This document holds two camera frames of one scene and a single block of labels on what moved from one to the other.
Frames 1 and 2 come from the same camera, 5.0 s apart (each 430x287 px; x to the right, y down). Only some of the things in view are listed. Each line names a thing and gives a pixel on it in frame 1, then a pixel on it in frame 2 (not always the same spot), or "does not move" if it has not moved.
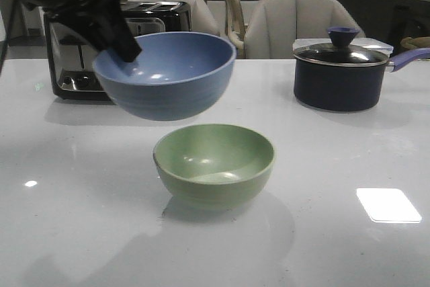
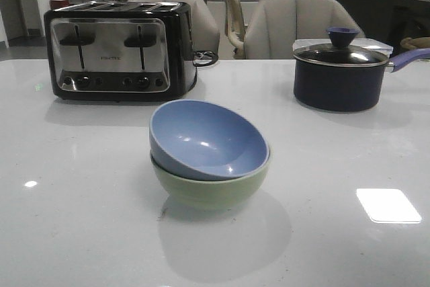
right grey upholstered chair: x=276 y=20 does not move
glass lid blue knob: x=346 y=54 does not move
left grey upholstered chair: x=200 y=21 does not move
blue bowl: x=177 y=76 → x=207 y=140
